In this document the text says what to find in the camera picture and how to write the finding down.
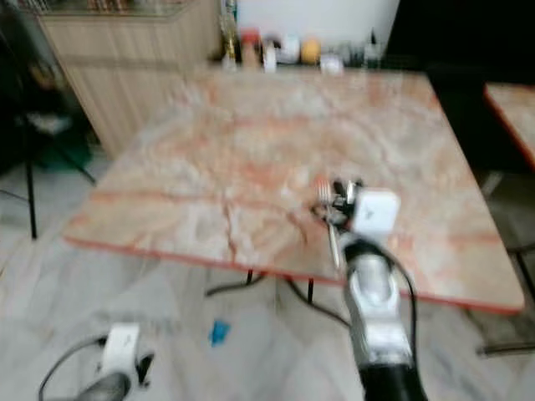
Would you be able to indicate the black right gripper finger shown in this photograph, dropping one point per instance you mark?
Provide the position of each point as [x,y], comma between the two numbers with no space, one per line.
[340,193]
[356,185]

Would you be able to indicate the silver metal fork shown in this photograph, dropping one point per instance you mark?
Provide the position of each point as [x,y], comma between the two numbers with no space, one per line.
[331,234]

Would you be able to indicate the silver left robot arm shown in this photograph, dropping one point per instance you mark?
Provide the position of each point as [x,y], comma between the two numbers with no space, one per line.
[107,389]

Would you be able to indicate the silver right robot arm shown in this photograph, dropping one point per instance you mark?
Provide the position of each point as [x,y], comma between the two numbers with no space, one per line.
[376,302]

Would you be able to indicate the black metal table base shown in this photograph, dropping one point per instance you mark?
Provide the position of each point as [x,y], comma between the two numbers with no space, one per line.
[310,292]

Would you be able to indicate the small blue floor object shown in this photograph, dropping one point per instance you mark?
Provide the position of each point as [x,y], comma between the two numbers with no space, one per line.
[220,332]

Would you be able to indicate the small white box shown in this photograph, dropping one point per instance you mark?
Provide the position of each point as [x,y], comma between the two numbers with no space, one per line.
[331,63]

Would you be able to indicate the orange toy ball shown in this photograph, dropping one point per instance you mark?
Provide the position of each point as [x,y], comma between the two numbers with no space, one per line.
[311,51]

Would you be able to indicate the jar with red lid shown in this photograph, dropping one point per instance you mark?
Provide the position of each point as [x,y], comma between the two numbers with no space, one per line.
[249,47]

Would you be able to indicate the black metal chair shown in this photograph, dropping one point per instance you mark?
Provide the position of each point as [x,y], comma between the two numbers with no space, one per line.
[32,200]

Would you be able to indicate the marble side table red edge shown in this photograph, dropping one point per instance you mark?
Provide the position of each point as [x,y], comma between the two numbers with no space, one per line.
[515,113]

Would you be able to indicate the black television screen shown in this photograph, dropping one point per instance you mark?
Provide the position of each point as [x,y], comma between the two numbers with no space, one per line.
[460,25]

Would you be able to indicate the gold trophy with blue ball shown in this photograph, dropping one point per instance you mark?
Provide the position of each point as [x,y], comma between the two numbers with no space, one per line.
[229,35]

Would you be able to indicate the light wooden cabinet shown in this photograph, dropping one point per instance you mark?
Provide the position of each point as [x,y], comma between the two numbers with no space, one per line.
[134,75]

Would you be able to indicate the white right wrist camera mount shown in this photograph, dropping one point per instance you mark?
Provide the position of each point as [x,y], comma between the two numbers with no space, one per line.
[375,210]

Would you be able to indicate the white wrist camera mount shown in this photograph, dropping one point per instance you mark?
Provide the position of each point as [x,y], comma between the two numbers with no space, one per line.
[375,210]
[121,345]

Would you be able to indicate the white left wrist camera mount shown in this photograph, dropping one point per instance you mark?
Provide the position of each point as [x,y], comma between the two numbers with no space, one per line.
[121,345]

